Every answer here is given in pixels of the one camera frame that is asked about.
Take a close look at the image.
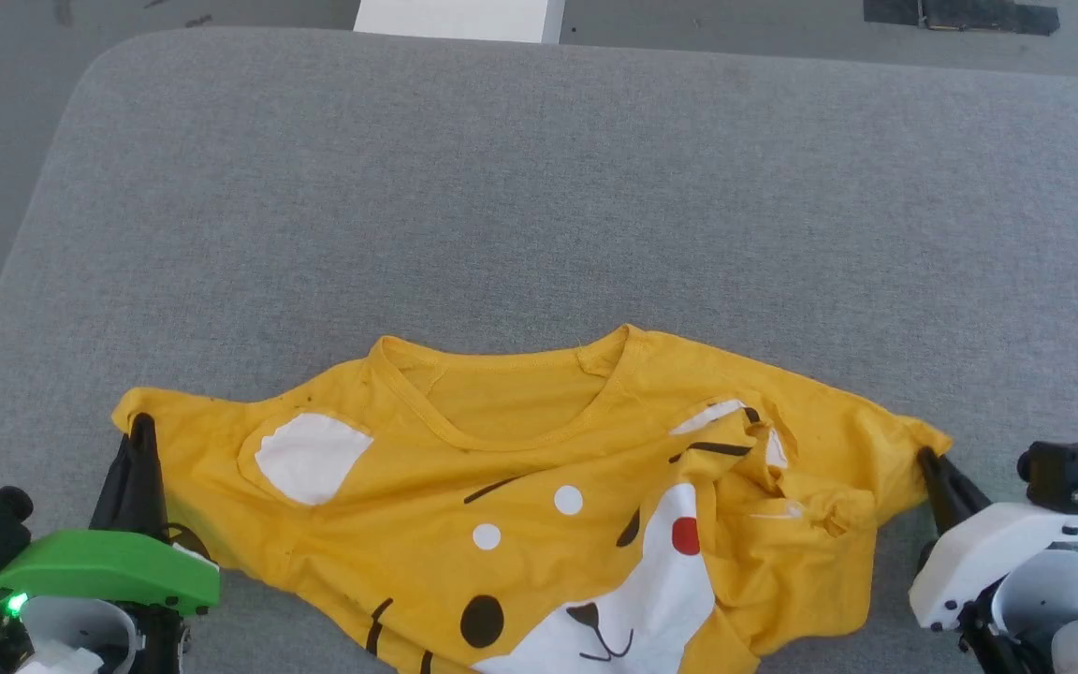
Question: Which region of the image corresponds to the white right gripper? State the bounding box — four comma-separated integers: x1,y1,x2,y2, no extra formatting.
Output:
908,447,1078,631

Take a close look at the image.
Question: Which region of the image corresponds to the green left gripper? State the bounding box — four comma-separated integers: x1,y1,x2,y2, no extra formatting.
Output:
0,413,221,619

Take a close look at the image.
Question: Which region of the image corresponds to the yellow cartoon dog T-shirt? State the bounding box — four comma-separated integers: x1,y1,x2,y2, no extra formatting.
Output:
112,324,954,674

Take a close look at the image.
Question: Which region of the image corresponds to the grey upholstered sofa cushion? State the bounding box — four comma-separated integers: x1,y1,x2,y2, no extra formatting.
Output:
0,28,1078,674

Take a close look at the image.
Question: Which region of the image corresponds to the white rectangular box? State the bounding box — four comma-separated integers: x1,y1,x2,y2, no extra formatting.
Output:
353,0,566,46

